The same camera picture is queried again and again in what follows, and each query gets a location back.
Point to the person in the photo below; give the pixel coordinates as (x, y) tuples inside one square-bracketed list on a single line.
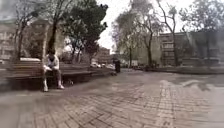
[(117, 65), (51, 68)]

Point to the brick building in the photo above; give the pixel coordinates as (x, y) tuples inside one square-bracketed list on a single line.
[(103, 55)]

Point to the white car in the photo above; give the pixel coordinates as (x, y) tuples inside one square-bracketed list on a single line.
[(95, 65)]

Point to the brown brick pavement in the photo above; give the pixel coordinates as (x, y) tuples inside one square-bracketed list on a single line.
[(133, 103)]

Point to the row of trees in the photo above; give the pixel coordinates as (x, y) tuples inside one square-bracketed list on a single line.
[(83, 26)]

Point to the grey apartment building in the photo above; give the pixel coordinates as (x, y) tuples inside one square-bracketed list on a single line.
[(186, 48)]

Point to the long wooden bench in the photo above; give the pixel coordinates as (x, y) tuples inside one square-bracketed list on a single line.
[(23, 71)]

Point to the beige building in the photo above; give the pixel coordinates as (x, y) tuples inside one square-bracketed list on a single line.
[(8, 40)]

